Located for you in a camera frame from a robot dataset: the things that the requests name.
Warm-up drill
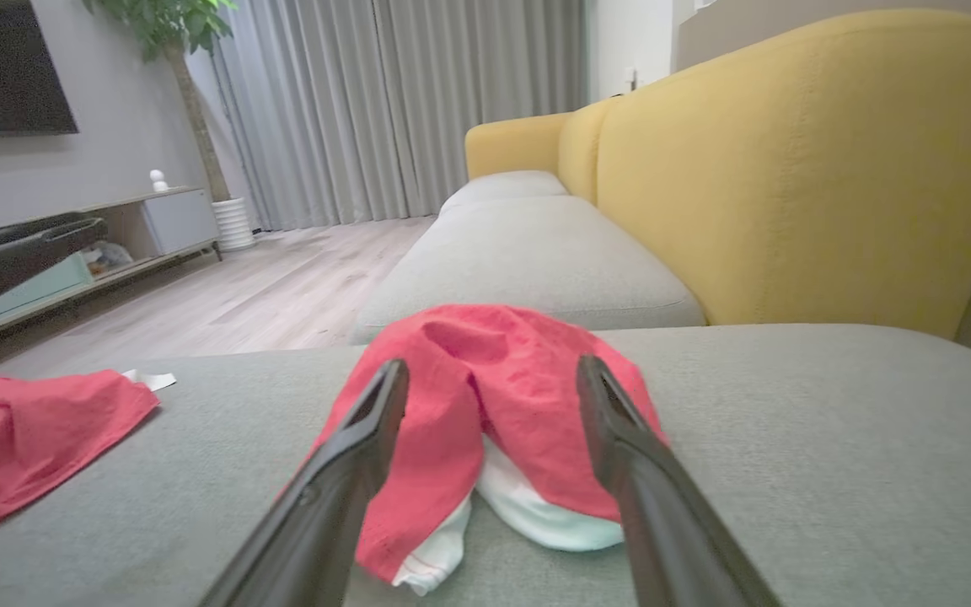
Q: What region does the white ribbed plant pot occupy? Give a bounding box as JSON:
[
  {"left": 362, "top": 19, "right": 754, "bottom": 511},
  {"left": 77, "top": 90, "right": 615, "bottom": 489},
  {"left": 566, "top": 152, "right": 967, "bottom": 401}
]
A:
[{"left": 212, "top": 197, "right": 257, "bottom": 252}]

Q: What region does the green potted tree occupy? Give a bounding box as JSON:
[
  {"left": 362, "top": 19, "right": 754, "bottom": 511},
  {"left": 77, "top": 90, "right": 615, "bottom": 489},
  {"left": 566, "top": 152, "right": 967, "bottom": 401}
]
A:
[{"left": 81, "top": 0, "right": 238, "bottom": 203}]

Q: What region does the long grey sofa seat cushion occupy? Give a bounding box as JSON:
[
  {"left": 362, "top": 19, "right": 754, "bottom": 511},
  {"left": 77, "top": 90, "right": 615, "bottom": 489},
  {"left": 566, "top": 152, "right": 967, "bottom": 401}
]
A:
[{"left": 352, "top": 196, "right": 707, "bottom": 345}]

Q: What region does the wide grey sofa chaise seat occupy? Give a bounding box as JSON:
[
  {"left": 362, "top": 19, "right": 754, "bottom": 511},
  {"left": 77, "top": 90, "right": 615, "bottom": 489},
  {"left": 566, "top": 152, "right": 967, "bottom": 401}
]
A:
[{"left": 0, "top": 325, "right": 971, "bottom": 607}]

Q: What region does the low wooden tv cabinet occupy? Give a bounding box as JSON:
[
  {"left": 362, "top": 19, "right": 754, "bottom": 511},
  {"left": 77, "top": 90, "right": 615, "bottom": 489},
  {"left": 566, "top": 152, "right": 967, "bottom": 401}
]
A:
[{"left": 0, "top": 185, "right": 223, "bottom": 355}]

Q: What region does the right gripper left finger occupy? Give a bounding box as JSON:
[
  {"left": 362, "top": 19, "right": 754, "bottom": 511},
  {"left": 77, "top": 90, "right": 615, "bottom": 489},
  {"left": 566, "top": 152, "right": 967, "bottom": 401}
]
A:
[{"left": 199, "top": 359, "right": 410, "bottom": 607}]

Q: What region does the narrow yellow sofa backrest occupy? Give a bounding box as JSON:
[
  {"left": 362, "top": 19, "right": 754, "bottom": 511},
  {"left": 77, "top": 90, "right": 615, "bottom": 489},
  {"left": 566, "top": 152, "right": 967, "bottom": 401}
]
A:
[{"left": 557, "top": 99, "right": 613, "bottom": 205}]

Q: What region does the yellow sofa armrest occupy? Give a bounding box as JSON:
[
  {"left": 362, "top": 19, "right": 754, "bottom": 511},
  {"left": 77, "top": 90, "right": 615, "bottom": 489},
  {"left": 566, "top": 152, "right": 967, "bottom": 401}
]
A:
[{"left": 464, "top": 112, "right": 575, "bottom": 180}]

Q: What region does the large yellow sofa backrest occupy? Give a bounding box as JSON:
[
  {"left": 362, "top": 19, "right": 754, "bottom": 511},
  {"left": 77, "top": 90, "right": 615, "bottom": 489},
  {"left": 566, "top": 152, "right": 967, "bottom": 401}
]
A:
[{"left": 597, "top": 8, "right": 971, "bottom": 340}]

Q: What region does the small grey sofa seat cushion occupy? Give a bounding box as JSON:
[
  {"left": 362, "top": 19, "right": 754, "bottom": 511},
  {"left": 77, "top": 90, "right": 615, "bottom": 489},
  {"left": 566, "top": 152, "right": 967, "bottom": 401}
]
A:
[{"left": 439, "top": 170, "right": 571, "bottom": 216}]

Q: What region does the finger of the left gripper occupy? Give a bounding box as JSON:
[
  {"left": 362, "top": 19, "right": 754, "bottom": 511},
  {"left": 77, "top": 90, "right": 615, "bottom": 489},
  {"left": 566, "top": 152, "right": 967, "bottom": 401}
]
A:
[
  {"left": 0, "top": 229, "right": 107, "bottom": 325},
  {"left": 0, "top": 212, "right": 107, "bottom": 261}
]

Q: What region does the light grey cabinet door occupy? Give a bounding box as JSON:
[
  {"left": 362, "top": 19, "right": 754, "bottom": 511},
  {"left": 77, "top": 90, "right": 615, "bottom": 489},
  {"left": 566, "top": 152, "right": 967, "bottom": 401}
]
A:
[{"left": 142, "top": 189, "right": 218, "bottom": 256}]

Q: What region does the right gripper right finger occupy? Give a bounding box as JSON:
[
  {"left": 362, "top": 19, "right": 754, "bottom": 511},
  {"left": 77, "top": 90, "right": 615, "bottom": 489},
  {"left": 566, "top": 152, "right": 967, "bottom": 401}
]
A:
[{"left": 576, "top": 354, "right": 783, "bottom": 607}]

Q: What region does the red shorts white trim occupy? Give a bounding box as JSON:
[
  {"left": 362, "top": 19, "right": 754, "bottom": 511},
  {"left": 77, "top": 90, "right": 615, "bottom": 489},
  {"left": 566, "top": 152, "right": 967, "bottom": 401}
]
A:
[{"left": 279, "top": 303, "right": 670, "bottom": 597}]

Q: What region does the large teal cabinet drawer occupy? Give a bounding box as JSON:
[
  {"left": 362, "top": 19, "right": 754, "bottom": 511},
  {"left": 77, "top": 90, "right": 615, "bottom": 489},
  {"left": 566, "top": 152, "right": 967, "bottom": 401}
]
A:
[{"left": 0, "top": 253, "right": 94, "bottom": 321}]

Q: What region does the grey plush toy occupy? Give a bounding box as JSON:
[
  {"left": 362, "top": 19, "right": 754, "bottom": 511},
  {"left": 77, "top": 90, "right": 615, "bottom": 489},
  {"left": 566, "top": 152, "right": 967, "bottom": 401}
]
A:
[{"left": 81, "top": 240, "right": 134, "bottom": 277}]

